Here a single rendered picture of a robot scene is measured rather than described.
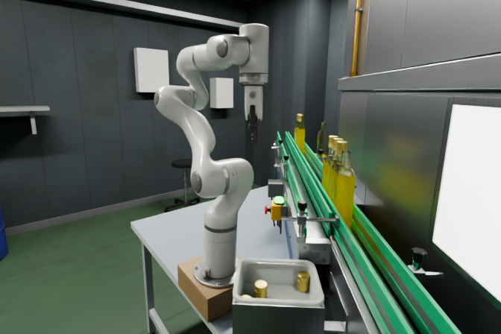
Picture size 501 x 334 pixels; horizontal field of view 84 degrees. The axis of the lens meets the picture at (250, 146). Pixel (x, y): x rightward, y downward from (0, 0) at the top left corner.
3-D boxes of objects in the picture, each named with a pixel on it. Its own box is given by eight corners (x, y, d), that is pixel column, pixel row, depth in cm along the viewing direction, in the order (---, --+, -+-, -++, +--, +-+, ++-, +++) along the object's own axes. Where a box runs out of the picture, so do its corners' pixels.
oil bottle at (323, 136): (326, 164, 174) (329, 123, 169) (317, 164, 174) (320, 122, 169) (324, 162, 180) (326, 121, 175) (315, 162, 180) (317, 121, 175)
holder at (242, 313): (344, 364, 68) (349, 309, 65) (232, 358, 69) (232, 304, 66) (328, 310, 85) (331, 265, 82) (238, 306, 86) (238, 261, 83)
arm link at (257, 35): (250, 72, 75) (273, 74, 81) (250, 19, 72) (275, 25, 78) (230, 73, 81) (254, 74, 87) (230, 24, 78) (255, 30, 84)
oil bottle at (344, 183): (351, 230, 92) (356, 168, 88) (333, 229, 92) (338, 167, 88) (346, 222, 97) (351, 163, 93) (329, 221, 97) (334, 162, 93)
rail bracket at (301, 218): (338, 244, 82) (341, 204, 80) (280, 242, 83) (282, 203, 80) (335, 239, 85) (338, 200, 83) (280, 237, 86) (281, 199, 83)
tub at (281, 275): (324, 335, 67) (326, 303, 65) (231, 331, 68) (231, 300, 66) (312, 285, 84) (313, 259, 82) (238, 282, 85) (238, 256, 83)
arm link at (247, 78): (268, 73, 76) (268, 84, 77) (268, 74, 85) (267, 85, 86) (238, 72, 77) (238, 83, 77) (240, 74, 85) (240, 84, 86)
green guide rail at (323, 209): (330, 236, 87) (332, 212, 85) (327, 236, 87) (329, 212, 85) (285, 139, 258) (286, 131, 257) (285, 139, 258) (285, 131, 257)
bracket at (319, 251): (330, 265, 83) (332, 244, 82) (298, 265, 84) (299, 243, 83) (327, 259, 87) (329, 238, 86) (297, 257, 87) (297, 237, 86)
